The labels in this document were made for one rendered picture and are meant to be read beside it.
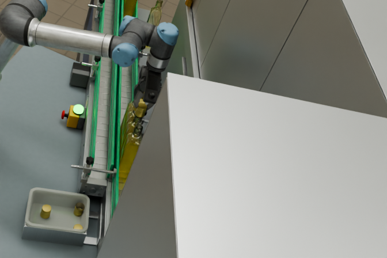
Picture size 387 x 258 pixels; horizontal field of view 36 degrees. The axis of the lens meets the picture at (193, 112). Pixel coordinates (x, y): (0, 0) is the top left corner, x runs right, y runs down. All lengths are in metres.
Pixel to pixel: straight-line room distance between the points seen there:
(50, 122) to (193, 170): 1.99
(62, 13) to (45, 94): 1.89
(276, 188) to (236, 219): 0.08
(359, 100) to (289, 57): 0.35
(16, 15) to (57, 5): 2.68
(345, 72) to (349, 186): 0.38
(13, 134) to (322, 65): 1.64
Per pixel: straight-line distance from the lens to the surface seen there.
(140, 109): 2.20
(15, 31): 2.01
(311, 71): 1.29
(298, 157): 0.82
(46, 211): 2.29
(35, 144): 2.58
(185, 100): 0.81
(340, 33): 1.22
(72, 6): 4.74
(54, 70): 2.94
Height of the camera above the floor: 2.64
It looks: 40 degrees down
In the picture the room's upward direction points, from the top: 24 degrees clockwise
